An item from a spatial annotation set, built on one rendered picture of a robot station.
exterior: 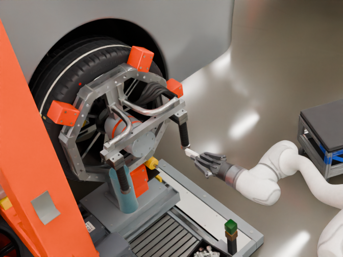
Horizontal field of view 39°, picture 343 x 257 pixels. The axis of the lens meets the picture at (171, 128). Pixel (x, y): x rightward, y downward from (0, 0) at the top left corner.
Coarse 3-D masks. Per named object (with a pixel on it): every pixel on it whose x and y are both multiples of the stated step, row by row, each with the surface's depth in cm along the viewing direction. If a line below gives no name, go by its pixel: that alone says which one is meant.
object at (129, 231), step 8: (160, 176) 279; (168, 184) 275; (168, 192) 273; (176, 192) 272; (160, 200) 270; (168, 200) 267; (176, 200) 272; (80, 208) 273; (152, 208) 267; (160, 208) 265; (168, 208) 271; (144, 216) 263; (152, 216) 263; (128, 224) 261; (136, 224) 257; (144, 224) 262; (120, 232) 258; (128, 232) 255; (136, 232) 260; (128, 240) 258
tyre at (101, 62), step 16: (64, 48) 205; (80, 48) 203; (112, 48) 204; (128, 48) 209; (48, 64) 202; (64, 64) 198; (80, 64) 195; (96, 64) 196; (112, 64) 201; (32, 80) 204; (48, 80) 198; (64, 80) 193; (80, 80) 194; (48, 96) 195; (64, 96) 192; (48, 128) 195; (64, 160) 208
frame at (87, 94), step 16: (128, 64) 203; (96, 80) 195; (112, 80) 194; (144, 80) 207; (160, 80) 213; (80, 96) 191; (96, 96) 192; (160, 96) 220; (80, 112) 190; (64, 128) 195; (80, 128) 194; (160, 128) 229; (64, 144) 195; (80, 160) 203; (128, 160) 231; (144, 160) 232; (80, 176) 207; (96, 176) 216
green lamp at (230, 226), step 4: (228, 220) 193; (232, 220) 193; (224, 224) 192; (228, 224) 192; (232, 224) 191; (236, 224) 191; (228, 228) 191; (232, 228) 190; (236, 228) 193; (228, 232) 193; (232, 232) 192
